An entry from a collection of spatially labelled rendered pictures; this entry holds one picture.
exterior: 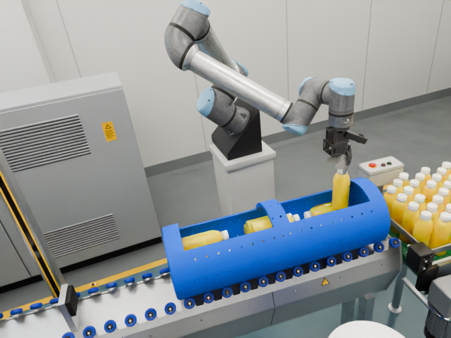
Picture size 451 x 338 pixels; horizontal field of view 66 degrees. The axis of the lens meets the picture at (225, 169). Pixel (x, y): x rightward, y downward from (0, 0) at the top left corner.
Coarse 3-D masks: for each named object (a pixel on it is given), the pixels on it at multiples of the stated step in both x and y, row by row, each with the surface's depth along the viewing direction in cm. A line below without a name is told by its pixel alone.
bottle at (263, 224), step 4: (288, 216) 137; (292, 216) 139; (260, 220) 137; (264, 220) 136; (268, 220) 136; (292, 220) 137; (252, 224) 135; (256, 224) 134; (260, 224) 134; (264, 224) 134; (268, 224) 135; (252, 228) 137; (256, 228) 134; (260, 228) 134; (264, 228) 134; (252, 232) 138
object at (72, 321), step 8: (64, 288) 130; (72, 288) 131; (64, 296) 127; (72, 296) 129; (64, 304) 124; (72, 304) 127; (64, 312) 126; (72, 312) 127; (80, 312) 139; (72, 320) 128; (72, 328) 130
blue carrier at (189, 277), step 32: (320, 192) 155; (352, 192) 157; (224, 224) 150; (288, 224) 129; (320, 224) 130; (352, 224) 132; (384, 224) 135; (192, 256) 122; (224, 256) 124; (256, 256) 126; (288, 256) 129; (320, 256) 135; (192, 288) 124
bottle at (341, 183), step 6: (336, 174) 143; (342, 174) 141; (336, 180) 142; (342, 180) 141; (348, 180) 142; (336, 186) 143; (342, 186) 142; (348, 186) 143; (336, 192) 145; (342, 192) 144; (348, 192) 145; (336, 198) 146; (342, 198) 145; (348, 198) 147; (336, 204) 147; (342, 204) 146
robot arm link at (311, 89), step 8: (304, 80) 135; (312, 80) 132; (320, 80) 130; (328, 80) 129; (304, 88) 134; (312, 88) 131; (320, 88) 128; (304, 96) 132; (312, 96) 130; (320, 96) 129; (312, 104) 131; (320, 104) 133
